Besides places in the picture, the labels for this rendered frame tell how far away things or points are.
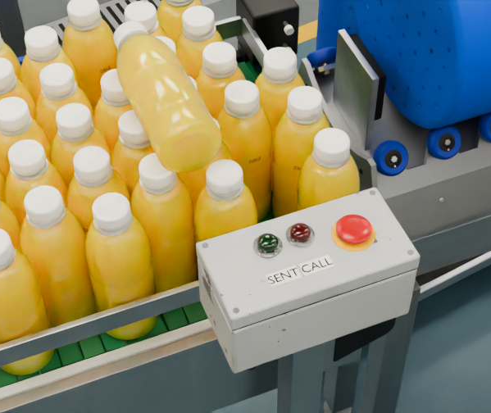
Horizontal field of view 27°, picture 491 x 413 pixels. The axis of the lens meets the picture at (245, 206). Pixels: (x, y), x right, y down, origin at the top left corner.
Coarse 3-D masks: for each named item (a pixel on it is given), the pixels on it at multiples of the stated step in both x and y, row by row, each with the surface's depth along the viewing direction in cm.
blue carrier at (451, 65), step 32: (384, 0) 128; (416, 0) 120; (448, 0) 112; (480, 0) 113; (384, 32) 131; (416, 32) 122; (448, 32) 114; (480, 32) 113; (384, 64) 134; (416, 64) 125; (448, 64) 117; (480, 64) 115; (416, 96) 127; (448, 96) 119; (480, 96) 119
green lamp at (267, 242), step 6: (264, 234) 101; (270, 234) 101; (258, 240) 101; (264, 240) 101; (270, 240) 101; (276, 240) 101; (258, 246) 101; (264, 246) 100; (270, 246) 100; (276, 246) 101; (264, 252) 101; (270, 252) 101
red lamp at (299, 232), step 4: (296, 224) 102; (300, 224) 102; (304, 224) 102; (292, 228) 102; (296, 228) 102; (300, 228) 102; (304, 228) 102; (308, 228) 102; (292, 232) 102; (296, 232) 101; (300, 232) 101; (304, 232) 101; (308, 232) 101; (292, 236) 102; (296, 236) 101; (300, 236) 101; (304, 236) 101; (308, 236) 101; (296, 240) 101; (300, 240) 101; (304, 240) 101
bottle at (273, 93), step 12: (264, 72) 121; (264, 84) 121; (276, 84) 121; (288, 84) 121; (300, 84) 122; (264, 96) 121; (276, 96) 121; (288, 96) 121; (264, 108) 122; (276, 108) 122; (276, 120) 123
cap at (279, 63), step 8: (272, 48) 121; (280, 48) 121; (288, 48) 121; (264, 56) 120; (272, 56) 120; (280, 56) 120; (288, 56) 120; (264, 64) 120; (272, 64) 119; (280, 64) 119; (288, 64) 119; (296, 64) 120; (272, 72) 119; (280, 72) 119; (288, 72) 119
